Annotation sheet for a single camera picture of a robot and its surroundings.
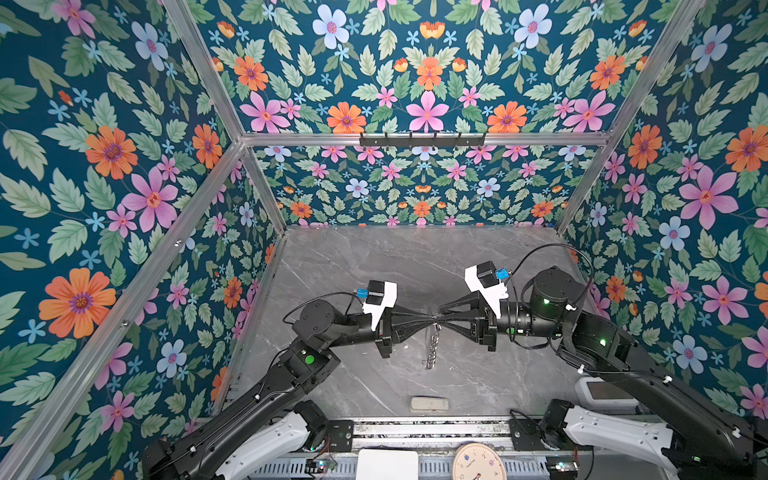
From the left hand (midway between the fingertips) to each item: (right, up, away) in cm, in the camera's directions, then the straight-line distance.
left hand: (432, 323), depth 50 cm
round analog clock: (+12, -36, +18) cm, 43 cm away
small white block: (+1, -27, +25) cm, 37 cm away
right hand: (+2, +1, +3) cm, 4 cm away
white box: (-9, -36, +17) cm, 41 cm away
